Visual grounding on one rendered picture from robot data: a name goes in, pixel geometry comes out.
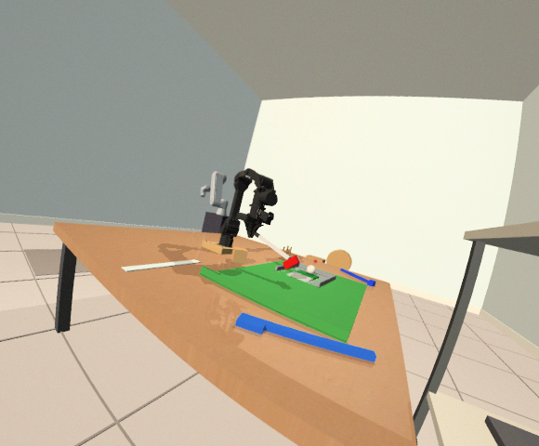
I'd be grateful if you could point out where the green rectangular mat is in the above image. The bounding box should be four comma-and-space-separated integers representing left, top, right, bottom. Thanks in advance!
199, 260, 367, 344

